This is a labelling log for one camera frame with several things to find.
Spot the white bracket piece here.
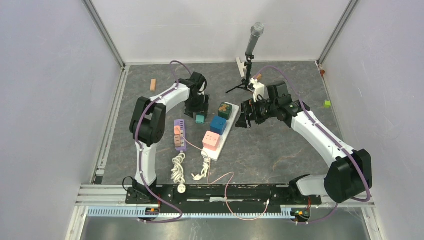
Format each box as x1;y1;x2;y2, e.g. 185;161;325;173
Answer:
235;57;247;79

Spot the white coiled power cord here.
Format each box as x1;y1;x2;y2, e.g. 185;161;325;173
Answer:
170;152;187;195

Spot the grey microphone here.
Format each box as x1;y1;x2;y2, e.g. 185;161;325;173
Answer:
245;22;264;56

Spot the white strip cord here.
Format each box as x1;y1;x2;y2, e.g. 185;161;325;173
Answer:
191;155;212;182

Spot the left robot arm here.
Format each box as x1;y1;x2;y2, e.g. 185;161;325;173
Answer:
129;72;210;204

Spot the pink cube socket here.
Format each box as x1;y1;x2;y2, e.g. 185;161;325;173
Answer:
202;131;221;151

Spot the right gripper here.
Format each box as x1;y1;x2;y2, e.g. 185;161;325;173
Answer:
235;95;279;129

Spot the white multicolour power strip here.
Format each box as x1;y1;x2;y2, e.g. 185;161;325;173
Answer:
201;102;240;161

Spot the small green cube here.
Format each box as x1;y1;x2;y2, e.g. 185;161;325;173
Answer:
323;100;332;108

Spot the brown charger plug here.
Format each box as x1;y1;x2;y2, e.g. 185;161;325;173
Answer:
174;135;185;148

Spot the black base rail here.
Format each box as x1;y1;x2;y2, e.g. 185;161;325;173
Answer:
125;184;322;215

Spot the pink charging cable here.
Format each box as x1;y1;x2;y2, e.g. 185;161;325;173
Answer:
180;134;271;222

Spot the dark green cube socket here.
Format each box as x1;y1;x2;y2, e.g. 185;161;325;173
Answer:
218;102;233;120

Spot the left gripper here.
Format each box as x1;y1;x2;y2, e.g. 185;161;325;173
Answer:
184;93;210;119

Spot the black tripod stand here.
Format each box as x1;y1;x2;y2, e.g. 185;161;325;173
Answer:
225;55;255;94

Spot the left wooden block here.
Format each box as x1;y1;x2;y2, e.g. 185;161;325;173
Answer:
149;78;157;92

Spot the purple USB power strip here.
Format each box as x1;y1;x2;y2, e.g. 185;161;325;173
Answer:
174;119;187;152

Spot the pink charger plug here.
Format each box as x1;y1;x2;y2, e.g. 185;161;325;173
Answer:
173;125;182;136

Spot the blue cube socket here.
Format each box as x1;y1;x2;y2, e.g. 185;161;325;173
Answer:
209;116;227;136

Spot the teal plug adapter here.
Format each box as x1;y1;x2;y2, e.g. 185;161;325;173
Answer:
195;114;205;124

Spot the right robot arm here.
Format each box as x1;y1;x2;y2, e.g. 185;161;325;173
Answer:
235;78;373;204

